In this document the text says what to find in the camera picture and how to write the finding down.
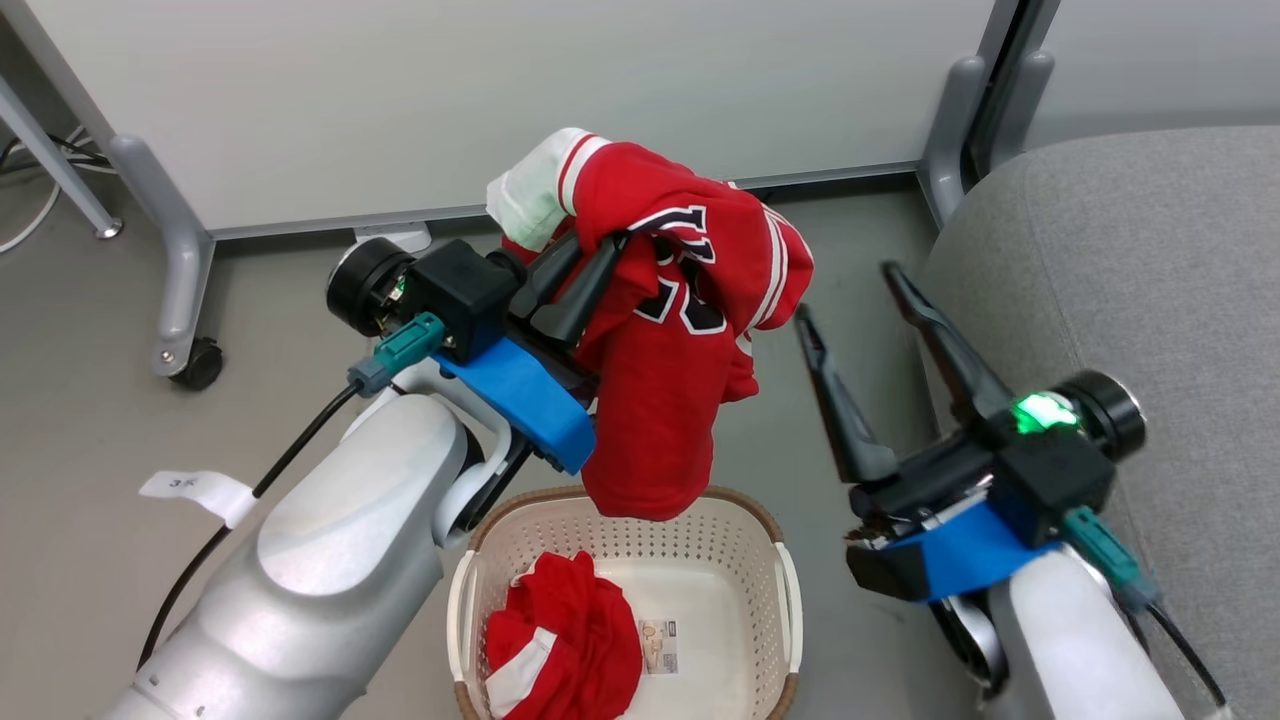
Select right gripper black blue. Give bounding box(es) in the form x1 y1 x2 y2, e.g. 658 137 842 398
795 262 1148 604

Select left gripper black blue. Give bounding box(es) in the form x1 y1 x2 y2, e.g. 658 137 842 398
325 232 629 476

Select red numbered sports jersey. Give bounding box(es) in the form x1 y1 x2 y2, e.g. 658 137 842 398
487 127 814 521

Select red garment with white band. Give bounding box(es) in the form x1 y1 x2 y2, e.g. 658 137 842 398
484 550 643 720

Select grey fabric sofa seat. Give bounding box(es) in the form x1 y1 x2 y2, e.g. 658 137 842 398
915 125 1280 720

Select cream perforated laundry basket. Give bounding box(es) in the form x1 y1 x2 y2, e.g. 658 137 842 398
447 486 804 720

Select white power adapter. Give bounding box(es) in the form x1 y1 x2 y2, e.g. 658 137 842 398
352 222 433 256

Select large white partition panel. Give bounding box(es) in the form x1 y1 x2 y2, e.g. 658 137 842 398
0 0 1001 241

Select grey curved partition leg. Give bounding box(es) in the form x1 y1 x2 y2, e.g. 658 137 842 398
985 50 1054 171
918 55 986 226

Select paper label sticker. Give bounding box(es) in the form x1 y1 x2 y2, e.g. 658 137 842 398
638 619 679 675

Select black caster wheel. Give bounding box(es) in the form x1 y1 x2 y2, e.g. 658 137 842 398
170 337 224 391

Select grey partition leg with caster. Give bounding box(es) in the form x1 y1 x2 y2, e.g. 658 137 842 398
108 135 216 379

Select narrow white partition panel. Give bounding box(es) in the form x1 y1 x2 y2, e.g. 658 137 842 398
1030 0 1280 151

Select teal left arm cable connector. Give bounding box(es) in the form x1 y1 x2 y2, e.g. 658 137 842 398
348 312 446 396

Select teal arm cable connector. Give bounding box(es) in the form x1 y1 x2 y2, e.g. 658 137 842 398
1062 505 1161 611
348 312 446 396

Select teal right arm cable connector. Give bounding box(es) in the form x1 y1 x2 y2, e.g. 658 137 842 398
1062 505 1161 611

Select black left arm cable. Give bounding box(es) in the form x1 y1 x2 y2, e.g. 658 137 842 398
138 383 361 669

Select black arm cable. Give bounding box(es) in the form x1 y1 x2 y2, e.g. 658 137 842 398
138 383 361 669
1140 600 1229 711

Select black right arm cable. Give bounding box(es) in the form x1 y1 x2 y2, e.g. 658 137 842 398
1140 600 1229 711

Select white paper cable tag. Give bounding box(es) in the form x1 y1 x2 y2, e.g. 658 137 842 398
140 470 256 528

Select black floor cables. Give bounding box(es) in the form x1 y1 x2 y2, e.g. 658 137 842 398
0 128 113 173

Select thin white floor cable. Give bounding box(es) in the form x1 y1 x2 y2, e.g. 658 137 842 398
0 180 63 253

